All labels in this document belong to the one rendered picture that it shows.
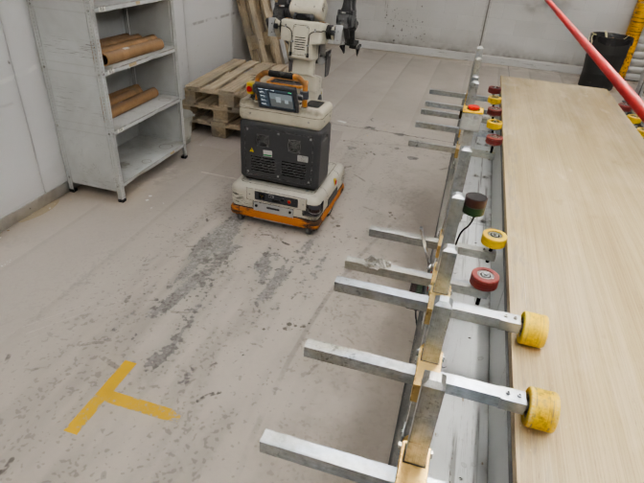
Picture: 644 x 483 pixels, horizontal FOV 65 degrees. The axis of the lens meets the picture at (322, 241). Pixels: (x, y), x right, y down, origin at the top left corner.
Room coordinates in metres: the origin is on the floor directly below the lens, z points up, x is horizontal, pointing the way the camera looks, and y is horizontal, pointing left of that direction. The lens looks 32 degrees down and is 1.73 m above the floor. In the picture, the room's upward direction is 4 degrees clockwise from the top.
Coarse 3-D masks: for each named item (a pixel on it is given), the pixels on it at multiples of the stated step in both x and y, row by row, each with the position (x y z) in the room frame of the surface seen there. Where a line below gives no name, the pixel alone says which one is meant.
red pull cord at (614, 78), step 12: (564, 24) 0.74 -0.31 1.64; (576, 36) 0.63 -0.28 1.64; (588, 48) 0.55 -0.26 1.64; (600, 60) 0.48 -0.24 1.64; (612, 72) 0.43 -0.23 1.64; (612, 84) 0.42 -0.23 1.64; (624, 84) 0.39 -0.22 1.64; (624, 96) 0.37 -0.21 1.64; (636, 96) 0.36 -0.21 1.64; (636, 108) 0.34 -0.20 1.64
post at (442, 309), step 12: (444, 300) 0.78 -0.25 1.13; (432, 312) 0.77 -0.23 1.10; (444, 312) 0.77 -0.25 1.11; (432, 324) 0.77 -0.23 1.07; (444, 324) 0.76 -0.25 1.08; (432, 336) 0.77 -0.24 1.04; (444, 336) 0.76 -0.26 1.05; (432, 348) 0.77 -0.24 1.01; (432, 360) 0.77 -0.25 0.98; (408, 420) 0.77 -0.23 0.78; (408, 432) 0.77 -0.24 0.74
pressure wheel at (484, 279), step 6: (474, 270) 1.21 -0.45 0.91; (480, 270) 1.22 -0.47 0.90; (486, 270) 1.22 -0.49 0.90; (492, 270) 1.22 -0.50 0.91; (474, 276) 1.18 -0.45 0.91; (480, 276) 1.19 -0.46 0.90; (486, 276) 1.19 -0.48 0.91; (492, 276) 1.19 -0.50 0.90; (498, 276) 1.19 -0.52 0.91; (474, 282) 1.18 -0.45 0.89; (480, 282) 1.17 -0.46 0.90; (486, 282) 1.16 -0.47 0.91; (492, 282) 1.16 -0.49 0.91; (480, 288) 1.16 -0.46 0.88; (486, 288) 1.16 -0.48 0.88; (492, 288) 1.16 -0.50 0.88
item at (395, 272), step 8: (352, 264) 1.28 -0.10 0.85; (360, 264) 1.27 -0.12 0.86; (368, 272) 1.27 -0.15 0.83; (376, 272) 1.26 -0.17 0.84; (384, 272) 1.26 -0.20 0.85; (392, 272) 1.25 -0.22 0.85; (400, 272) 1.24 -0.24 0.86; (408, 272) 1.25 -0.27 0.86; (416, 272) 1.25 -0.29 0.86; (424, 272) 1.25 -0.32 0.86; (400, 280) 1.24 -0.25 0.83; (408, 280) 1.24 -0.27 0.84; (416, 280) 1.23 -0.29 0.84; (424, 280) 1.23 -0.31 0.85; (456, 280) 1.22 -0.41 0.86; (456, 288) 1.20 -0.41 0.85; (464, 288) 1.20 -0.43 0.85; (472, 288) 1.19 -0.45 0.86; (472, 296) 1.19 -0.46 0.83; (480, 296) 1.18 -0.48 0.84
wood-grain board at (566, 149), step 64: (512, 128) 2.56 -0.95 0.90; (576, 128) 2.64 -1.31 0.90; (512, 192) 1.79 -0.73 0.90; (576, 192) 1.83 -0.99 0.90; (640, 192) 1.87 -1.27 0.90; (512, 256) 1.32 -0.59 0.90; (576, 256) 1.34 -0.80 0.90; (640, 256) 1.37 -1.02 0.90; (576, 320) 1.03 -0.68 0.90; (640, 320) 1.04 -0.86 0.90; (512, 384) 0.79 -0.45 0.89; (576, 384) 0.80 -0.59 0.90; (640, 384) 0.81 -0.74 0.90; (512, 448) 0.64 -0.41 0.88; (576, 448) 0.63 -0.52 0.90; (640, 448) 0.64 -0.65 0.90
